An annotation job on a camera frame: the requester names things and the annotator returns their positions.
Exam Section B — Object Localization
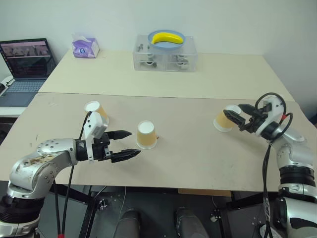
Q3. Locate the open laptop computer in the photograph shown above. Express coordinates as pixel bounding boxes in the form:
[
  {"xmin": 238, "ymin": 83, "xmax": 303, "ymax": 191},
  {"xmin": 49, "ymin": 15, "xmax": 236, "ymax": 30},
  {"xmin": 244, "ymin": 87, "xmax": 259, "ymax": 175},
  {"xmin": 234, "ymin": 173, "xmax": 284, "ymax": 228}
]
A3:
[{"xmin": 0, "ymin": 38, "xmax": 56, "ymax": 108}]

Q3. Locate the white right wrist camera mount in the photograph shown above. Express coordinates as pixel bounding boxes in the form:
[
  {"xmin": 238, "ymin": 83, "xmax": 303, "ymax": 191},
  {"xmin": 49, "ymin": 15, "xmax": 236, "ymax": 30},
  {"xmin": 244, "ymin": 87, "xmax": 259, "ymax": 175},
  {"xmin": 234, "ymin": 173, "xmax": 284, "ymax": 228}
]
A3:
[{"xmin": 254, "ymin": 95, "xmax": 285, "ymax": 137}]

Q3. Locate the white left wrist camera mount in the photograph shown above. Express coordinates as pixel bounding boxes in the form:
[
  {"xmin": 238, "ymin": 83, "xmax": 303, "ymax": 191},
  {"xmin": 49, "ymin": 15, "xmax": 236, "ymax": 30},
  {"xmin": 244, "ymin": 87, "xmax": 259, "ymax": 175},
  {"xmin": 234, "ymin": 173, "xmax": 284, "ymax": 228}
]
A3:
[{"xmin": 83, "ymin": 111, "xmax": 109, "ymax": 164}]

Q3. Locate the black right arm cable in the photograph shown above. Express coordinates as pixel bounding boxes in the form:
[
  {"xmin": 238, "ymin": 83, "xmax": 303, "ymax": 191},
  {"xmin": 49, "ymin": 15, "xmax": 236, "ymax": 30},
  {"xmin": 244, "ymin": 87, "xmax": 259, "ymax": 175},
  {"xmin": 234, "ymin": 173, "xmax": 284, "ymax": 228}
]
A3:
[{"xmin": 256, "ymin": 92, "xmax": 294, "ymax": 238}]

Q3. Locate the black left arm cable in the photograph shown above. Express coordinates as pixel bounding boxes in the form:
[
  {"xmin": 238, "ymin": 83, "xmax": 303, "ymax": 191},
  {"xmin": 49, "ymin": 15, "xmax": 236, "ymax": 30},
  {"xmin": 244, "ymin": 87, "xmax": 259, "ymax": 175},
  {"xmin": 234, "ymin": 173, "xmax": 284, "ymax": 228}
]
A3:
[{"xmin": 58, "ymin": 111, "xmax": 91, "ymax": 238}]

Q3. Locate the black table frame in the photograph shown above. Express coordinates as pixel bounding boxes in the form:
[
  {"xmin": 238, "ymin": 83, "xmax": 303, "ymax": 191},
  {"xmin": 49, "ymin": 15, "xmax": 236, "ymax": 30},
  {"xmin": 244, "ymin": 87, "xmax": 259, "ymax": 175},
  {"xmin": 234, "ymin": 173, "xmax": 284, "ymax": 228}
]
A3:
[{"xmin": 51, "ymin": 182, "xmax": 109, "ymax": 238}]

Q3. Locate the blue plate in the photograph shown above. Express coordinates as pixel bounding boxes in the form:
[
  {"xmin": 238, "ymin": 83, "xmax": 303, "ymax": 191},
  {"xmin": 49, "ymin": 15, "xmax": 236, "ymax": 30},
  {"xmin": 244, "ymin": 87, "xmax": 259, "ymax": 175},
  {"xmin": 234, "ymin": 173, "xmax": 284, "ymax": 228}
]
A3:
[{"xmin": 147, "ymin": 29, "xmax": 187, "ymax": 51}]

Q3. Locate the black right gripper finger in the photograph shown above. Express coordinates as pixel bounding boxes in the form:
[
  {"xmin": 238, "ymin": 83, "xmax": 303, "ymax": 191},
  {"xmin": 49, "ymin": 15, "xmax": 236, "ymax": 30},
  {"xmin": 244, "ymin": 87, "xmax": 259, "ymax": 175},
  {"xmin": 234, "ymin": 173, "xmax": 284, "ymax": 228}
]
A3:
[
  {"xmin": 222, "ymin": 109, "xmax": 246, "ymax": 127},
  {"xmin": 238, "ymin": 103, "xmax": 256, "ymax": 116}
]

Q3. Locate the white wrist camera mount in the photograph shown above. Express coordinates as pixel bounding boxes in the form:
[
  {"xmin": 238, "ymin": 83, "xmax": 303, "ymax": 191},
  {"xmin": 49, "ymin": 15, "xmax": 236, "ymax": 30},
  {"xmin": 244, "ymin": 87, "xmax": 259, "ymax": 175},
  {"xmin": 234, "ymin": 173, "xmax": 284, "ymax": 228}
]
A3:
[
  {"xmin": 254, "ymin": 95, "xmax": 285, "ymax": 137},
  {"xmin": 83, "ymin": 111, "xmax": 109, "ymax": 164}
]

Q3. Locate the brown cardboard piece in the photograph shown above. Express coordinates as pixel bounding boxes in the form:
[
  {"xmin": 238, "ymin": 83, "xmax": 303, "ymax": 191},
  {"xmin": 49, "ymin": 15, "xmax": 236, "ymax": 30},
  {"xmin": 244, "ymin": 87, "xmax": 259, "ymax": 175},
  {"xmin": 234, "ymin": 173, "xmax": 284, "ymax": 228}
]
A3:
[{"xmin": 178, "ymin": 188, "xmax": 232, "ymax": 197}]

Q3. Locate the purple tissue box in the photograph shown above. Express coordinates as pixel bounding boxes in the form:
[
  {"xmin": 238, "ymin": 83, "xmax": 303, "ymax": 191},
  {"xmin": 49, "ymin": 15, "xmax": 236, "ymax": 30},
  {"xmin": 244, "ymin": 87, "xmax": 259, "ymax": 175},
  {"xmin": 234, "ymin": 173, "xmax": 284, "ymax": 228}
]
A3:
[{"xmin": 72, "ymin": 32, "xmax": 101, "ymax": 60}]

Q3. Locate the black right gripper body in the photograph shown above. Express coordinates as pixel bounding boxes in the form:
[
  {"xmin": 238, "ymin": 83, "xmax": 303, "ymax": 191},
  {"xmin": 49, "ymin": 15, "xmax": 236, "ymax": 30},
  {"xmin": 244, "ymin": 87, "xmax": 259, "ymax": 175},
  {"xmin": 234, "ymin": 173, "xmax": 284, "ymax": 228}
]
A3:
[{"xmin": 238, "ymin": 105, "xmax": 270, "ymax": 134}]

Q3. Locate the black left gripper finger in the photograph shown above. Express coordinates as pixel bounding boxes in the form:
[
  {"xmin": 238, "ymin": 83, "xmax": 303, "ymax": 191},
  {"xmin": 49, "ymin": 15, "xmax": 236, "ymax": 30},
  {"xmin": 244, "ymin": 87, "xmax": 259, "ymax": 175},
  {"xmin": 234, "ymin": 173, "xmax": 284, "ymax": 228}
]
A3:
[
  {"xmin": 106, "ymin": 129, "xmax": 133, "ymax": 140},
  {"xmin": 110, "ymin": 149, "xmax": 142, "ymax": 164}
]

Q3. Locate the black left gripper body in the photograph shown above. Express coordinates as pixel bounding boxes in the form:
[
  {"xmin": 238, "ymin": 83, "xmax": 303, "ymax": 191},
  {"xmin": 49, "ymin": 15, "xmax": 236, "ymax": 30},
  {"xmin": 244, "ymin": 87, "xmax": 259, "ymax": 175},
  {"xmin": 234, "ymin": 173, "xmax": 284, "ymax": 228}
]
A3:
[{"xmin": 91, "ymin": 132, "xmax": 113, "ymax": 162}]

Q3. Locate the thin white cable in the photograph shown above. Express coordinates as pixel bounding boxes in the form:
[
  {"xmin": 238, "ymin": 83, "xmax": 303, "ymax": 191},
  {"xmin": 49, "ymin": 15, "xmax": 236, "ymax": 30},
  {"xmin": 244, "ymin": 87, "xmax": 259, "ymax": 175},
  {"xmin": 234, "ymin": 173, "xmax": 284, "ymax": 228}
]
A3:
[{"xmin": 116, "ymin": 186, "xmax": 127, "ymax": 233}]

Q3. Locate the tan paper cup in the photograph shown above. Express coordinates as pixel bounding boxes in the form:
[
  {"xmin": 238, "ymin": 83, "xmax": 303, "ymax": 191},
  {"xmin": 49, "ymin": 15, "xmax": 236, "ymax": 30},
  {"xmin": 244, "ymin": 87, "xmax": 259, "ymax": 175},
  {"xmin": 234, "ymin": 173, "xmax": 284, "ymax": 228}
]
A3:
[
  {"xmin": 136, "ymin": 120, "xmax": 158, "ymax": 150},
  {"xmin": 213, "ymin": 104, "xmax": 242, "ymax": 133},
  {"xmin": 83, "ymin": 100, "xmax": 110, "ymax": 124}
]

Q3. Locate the yellow banana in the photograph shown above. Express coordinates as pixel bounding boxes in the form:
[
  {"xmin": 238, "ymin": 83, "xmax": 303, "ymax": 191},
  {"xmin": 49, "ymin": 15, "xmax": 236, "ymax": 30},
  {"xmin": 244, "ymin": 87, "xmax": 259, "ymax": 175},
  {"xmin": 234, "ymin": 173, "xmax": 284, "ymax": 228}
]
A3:
[{"xmin": 151, "ymin": 32, "xmax": 183, "ymax": 46}]

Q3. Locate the dark rounded shape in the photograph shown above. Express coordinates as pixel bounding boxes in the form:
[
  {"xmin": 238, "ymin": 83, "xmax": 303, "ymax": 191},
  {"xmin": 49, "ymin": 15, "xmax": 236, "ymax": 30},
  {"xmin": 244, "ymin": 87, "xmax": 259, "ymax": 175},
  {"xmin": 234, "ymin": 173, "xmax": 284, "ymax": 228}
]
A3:
[
  {"xmin": 175, "ymin": 206, "xmax": 211, "ymax": 238},
  {"xmin": 118, "ymin": 208, "xmax": 141, "ymax": 238}
]

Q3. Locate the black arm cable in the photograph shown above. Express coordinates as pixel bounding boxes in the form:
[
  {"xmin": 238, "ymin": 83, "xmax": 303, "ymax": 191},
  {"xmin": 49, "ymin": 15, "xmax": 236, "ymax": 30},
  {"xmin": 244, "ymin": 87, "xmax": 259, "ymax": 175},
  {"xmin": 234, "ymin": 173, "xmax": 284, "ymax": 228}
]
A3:
[
  {"xmin": 256, "ymin": 92, "xmax": 294, "ymax": 238},
  {"xmin": 58, "ymin": 111, "xmax": 91, "ymax": 238}
]

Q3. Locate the clear acrylic drawer box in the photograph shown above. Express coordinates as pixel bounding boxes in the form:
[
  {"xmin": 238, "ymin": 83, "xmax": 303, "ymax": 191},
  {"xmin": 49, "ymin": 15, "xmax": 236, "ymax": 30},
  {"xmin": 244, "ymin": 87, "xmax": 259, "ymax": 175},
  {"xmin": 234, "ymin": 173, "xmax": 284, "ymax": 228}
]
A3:
[{"xmin": 132, "ymin": 34, "xmax": 199, "ymax": 73}]

